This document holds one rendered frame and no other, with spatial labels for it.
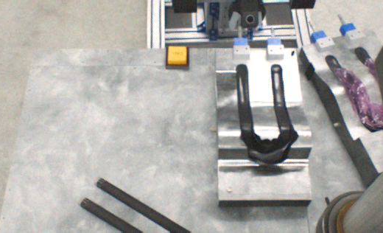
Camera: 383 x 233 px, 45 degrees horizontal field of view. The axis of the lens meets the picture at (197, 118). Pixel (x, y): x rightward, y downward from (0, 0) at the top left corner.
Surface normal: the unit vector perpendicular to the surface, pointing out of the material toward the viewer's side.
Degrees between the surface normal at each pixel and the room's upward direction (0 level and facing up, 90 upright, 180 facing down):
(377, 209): 90
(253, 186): 0
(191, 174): 0
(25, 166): 0
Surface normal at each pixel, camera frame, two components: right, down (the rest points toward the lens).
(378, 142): 0.00, -0.48
